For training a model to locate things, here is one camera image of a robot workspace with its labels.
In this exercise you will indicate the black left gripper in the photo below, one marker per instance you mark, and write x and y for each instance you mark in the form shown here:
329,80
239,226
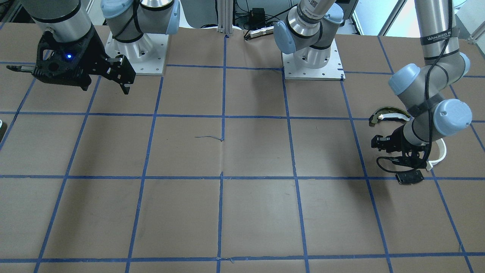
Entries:
398,138

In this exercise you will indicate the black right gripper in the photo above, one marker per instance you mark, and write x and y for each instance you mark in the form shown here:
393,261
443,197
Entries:
96,53

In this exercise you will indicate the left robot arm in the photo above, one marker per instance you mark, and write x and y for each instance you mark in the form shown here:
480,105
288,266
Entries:
310,27

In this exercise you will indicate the white curved plastic piece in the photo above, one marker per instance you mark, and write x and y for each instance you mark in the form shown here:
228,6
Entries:
442,152

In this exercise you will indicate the olive brake shoe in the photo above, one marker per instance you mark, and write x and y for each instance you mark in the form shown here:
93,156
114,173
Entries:
388,114

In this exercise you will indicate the small black metal bracket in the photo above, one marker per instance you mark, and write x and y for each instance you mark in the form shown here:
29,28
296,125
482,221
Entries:
409,177

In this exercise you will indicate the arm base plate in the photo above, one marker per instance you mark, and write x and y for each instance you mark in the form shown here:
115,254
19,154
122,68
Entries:
147,55
313,64

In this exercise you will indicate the aluminium frame post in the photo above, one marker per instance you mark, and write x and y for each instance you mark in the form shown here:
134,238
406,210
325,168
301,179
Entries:
225,16

